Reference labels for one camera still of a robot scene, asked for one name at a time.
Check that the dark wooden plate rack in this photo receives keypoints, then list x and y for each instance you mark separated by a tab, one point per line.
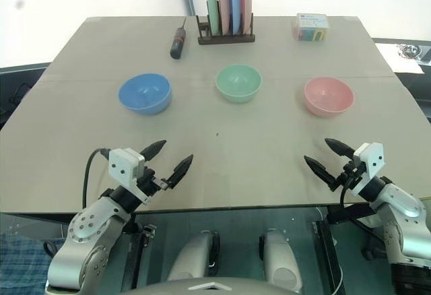
225	39

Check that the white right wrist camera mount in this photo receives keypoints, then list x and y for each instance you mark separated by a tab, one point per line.
372	158

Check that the pink-red bowl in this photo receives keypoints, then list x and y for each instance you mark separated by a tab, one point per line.
328	97

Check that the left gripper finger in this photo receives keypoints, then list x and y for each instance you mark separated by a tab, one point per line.
153	150
179	173

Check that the silver robot leg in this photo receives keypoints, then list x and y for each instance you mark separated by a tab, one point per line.
279	258
193	254

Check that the silver left robot leg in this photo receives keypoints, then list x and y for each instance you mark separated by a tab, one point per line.
193	254

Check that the green bowl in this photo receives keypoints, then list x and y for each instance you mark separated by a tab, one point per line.
238	84

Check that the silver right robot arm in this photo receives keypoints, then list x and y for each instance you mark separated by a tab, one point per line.
400	207

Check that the white paper sheet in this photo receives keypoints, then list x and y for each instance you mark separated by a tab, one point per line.
392	61

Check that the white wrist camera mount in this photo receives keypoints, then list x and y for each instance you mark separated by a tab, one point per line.
123	165
372	158

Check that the grey robot torso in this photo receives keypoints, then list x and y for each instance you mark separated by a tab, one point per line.
210	288

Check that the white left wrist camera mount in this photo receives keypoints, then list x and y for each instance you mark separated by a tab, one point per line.
123	165

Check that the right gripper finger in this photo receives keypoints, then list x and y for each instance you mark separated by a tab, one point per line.
321	172
340	147

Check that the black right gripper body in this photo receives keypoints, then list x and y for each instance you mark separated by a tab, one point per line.
350	173

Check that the green plate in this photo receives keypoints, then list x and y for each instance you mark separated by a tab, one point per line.
211	2

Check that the blue plate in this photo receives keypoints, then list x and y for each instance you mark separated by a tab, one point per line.
234	2

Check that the blue bowl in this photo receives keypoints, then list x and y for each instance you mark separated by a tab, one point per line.
144	94

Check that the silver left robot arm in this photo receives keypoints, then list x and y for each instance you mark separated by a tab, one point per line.
87	227

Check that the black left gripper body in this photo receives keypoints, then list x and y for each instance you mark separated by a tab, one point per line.
151	181

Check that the dark side bench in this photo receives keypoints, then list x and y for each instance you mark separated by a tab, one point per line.
20	86

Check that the light pink plate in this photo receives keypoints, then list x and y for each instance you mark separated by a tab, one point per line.
222	2

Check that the clear box of coloured items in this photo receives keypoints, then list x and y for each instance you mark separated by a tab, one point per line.
309	27

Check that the black table frame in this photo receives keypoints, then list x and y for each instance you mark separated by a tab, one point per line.
328	251

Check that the blue checked cloth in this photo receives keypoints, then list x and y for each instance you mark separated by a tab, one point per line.
18	264

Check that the silver right robot leg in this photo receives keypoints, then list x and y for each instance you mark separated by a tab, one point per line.
279	258

